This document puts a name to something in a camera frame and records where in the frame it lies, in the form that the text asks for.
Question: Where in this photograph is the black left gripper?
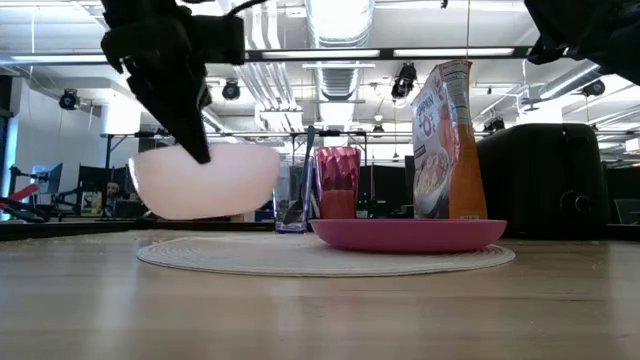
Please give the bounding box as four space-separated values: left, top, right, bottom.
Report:
99 13 247 166

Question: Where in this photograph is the pale pink bowl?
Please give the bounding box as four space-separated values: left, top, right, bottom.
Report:
128 143 282 221

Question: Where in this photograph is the red faceted plastic tumbler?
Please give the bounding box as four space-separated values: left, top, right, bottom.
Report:
313 146 362 221

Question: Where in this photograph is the orange cereal box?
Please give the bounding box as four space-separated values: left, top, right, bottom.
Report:
410 59 489 221

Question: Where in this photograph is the white round woven placemat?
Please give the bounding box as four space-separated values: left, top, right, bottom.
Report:
135 233 516 279

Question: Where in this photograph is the magenta plate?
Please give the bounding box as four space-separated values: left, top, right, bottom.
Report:
309 218 508 254

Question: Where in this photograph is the black monitor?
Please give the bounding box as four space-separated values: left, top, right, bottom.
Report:
30 162 65 196

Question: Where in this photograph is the black toaster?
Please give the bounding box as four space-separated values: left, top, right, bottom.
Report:
475 122 611 240

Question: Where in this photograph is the blue-handled metal spoon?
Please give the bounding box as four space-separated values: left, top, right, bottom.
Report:
282 124 317 226

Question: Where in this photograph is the silver ventilation duct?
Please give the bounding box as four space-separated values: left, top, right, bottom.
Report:
303 0 376 126

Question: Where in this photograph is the black overhead frame bar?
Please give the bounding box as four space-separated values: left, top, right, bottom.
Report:
0 45 534 65

